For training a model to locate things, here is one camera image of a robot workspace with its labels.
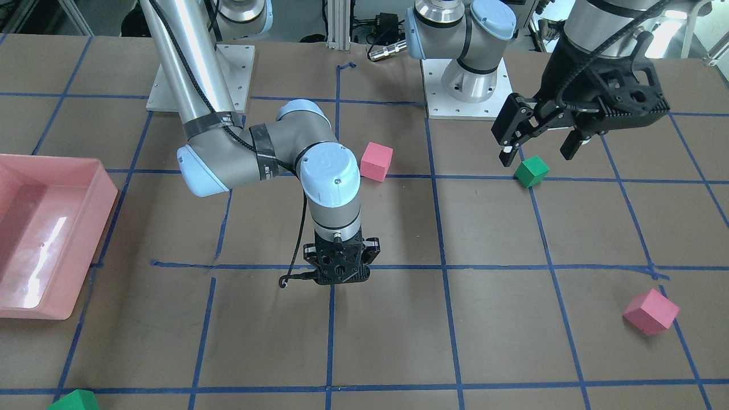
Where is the pink plastic tray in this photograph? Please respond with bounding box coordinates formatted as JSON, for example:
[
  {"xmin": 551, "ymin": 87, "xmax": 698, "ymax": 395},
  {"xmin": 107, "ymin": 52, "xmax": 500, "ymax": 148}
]
[{"xmin": 1, "ymin": 154, "xmax": 117, "ymax": 320}]

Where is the aluminium frame post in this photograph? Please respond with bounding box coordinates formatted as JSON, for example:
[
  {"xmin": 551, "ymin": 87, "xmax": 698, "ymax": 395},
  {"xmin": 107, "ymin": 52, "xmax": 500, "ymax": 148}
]
[{"xmin": 323, "ymin": 0, "xmax": 353, "ymax": 51}]

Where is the pink cube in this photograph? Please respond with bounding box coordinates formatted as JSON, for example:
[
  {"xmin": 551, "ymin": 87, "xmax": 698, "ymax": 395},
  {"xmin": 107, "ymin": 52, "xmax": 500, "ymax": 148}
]
[
  {"xmin": 359, "ymin": 142, "xmax": 394, "ymax": 183},
  {"xmin": 622, "ymin": 289, "xmax": 680, "ymax": 337}
]

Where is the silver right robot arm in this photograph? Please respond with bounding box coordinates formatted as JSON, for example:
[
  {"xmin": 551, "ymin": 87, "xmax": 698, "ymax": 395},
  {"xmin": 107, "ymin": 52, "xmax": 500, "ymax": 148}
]
[{"xmin": 139, "ymin": 1, "xmax": 380, "ymax": 288}]

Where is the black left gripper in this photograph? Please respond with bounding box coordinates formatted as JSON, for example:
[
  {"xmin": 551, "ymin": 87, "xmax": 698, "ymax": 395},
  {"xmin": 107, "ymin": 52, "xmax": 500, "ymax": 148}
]
[{"xmin": 492, "ymin": 34, "xmax": 670, "ymax": 167}]

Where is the green cube near tray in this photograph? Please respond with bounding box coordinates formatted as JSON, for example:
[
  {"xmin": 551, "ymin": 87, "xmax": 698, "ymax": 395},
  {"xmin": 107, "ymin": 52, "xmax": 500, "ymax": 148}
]
[{"xmin": 47, "ymin": 389, "xmax": 101, "ymax": 410}]

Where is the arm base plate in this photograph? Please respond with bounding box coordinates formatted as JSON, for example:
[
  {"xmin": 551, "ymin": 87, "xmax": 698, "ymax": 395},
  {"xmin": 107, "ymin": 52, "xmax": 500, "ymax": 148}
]
[
  {"xmin": 145, "ymin": 44, "xmax": 256, "ymax": 114},
  {"xmin": 421, "ymin": 58, "xmax": 512, "ymax": 121}
]

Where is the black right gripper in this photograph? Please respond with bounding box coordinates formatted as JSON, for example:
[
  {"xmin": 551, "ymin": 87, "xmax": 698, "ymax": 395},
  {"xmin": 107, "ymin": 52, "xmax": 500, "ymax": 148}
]
[{"xmin": 303, "ymin": 235, "xmax": 380, "ymax": 285}]

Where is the green cube near left arm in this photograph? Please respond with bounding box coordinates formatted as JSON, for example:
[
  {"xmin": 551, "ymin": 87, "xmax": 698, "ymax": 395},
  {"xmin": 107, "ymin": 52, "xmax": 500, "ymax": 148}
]
[{"xmin": 514, "ymin": 155, "xmax": 550, "ymax": 188}]

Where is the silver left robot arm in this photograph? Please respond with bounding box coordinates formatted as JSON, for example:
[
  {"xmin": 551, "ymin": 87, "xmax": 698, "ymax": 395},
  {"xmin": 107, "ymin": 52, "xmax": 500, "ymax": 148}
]
[{"xmin": 404, "ymin": 1, "xmax": 670, "ymax": 167}]

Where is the pink cube centre front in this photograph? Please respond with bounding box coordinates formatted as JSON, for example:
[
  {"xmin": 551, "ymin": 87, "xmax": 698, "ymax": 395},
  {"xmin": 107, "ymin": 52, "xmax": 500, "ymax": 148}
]
[{"xmin": 359, "ymin": 142, "xmax": 394, "ymax": 183}]

